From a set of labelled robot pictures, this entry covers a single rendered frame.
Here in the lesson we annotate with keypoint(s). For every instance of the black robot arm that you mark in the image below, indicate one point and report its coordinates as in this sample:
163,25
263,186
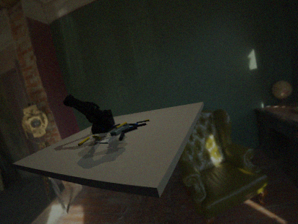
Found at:
88,109

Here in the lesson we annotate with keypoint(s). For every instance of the dark grey keyboard with keys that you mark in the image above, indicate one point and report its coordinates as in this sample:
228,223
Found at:
119,130

